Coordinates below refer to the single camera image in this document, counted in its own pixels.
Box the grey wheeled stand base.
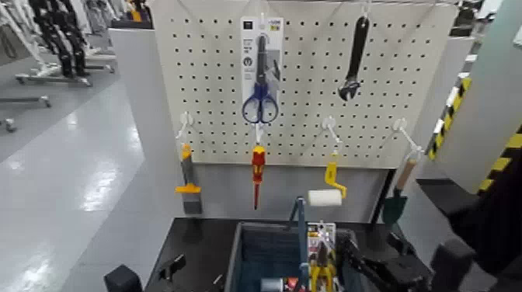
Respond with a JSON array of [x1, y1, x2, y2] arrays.
[[15, 72, 94, 89]]

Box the green trowel with wooden handle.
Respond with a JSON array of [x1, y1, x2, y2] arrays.
[[382, 158, 418, 226]]

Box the white humanoid robot on stand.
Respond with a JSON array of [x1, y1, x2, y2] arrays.
[[0, 0, 52, 78]]

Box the yellow black hazard tape strip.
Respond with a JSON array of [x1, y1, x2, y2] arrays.
[[426, 76, 473, 161], [478, 129, 522, 194]]

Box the black pegboard stand leg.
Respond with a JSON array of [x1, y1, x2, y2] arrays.
[[367, 169, 398, 249]]

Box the grey blue plastic crate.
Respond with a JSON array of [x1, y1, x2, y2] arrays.
[[224, 221, 370, 292]]

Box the red yellow screwdriver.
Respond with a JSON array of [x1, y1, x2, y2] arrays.
[[251, 145, 267, 210]]

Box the yellow pliers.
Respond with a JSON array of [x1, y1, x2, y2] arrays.
[[306, 221, 340, 292]]

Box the scraper with yellow grey handle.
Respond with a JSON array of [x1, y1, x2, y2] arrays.
[[175, 142, 203, 215]]

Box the blue scissors in card packaging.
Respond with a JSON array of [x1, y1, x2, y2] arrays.
[[240, 16, 284, 124]]

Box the dark background machine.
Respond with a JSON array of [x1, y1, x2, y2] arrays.
[[448, 0, 498, 37]]

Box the black humanoid robot on stand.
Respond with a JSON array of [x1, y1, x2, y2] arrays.
[[28, 0, 90, 78]]

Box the white pegboard panel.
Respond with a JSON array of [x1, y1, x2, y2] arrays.
[[151, 0, 460, 170]]

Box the white tube with colourful label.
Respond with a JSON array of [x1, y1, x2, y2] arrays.
[[259, 277, 308, 292]]

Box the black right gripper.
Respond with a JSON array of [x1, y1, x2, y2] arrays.
[[338, 231, 433, 292]]

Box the white paint roller yellow handle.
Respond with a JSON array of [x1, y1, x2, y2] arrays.
[[308, 156, 349, 207]]

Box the black adjustable wrench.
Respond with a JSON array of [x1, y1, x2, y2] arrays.
[[337, 16, 371, 102]]

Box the grey blue crate handle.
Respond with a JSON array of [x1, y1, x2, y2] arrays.
[[287, 196, 313, 292]]

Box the grey panel under pegboard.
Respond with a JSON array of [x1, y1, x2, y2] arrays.
[[191, 162, 391, 224]]

